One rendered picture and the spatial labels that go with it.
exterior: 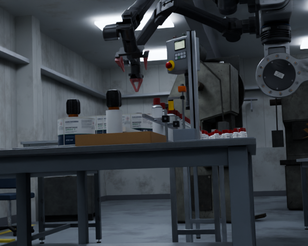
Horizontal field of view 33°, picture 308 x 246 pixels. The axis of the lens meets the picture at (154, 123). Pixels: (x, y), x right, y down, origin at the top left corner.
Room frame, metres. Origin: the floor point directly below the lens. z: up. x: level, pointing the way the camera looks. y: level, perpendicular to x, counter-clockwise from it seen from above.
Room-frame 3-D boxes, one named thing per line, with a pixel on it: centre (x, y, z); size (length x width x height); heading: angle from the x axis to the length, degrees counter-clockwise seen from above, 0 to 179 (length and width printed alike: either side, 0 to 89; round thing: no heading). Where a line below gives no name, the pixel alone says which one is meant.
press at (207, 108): (7.12, -0.82, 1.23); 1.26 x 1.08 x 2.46; 78
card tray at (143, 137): (1.88, 0.11, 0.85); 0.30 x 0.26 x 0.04; 169
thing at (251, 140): (2.77, 0.14, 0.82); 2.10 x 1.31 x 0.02; 169
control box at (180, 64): (2.95, -0.18, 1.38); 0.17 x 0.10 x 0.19; 44
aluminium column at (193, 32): (2.88, -0.23, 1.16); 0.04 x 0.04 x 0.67; 79
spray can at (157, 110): (2.52, -0.02, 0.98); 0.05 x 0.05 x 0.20
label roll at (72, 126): (2.82, 0.42, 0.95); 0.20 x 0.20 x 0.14
